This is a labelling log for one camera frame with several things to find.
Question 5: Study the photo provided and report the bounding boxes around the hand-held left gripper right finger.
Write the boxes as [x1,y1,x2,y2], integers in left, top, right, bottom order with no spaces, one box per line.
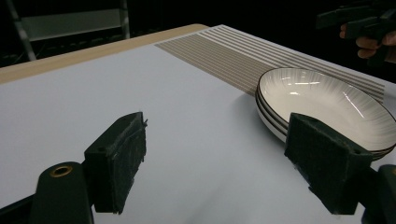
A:
[283,112,375,216]

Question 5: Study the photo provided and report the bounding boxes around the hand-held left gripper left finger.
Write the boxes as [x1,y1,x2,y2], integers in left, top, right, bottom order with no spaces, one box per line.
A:
[83,111,149,216]

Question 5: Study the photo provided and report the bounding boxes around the stack of white bowls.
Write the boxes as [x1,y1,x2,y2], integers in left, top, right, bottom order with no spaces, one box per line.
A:
[257,67,396,153]

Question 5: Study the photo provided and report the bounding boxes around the white plate with dark rim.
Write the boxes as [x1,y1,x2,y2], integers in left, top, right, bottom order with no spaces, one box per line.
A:
[255,98,388,161]
[255,88,394,159]

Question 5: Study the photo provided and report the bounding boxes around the metal chair frame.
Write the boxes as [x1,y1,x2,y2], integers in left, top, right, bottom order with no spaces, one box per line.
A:
[5,0,131,63]

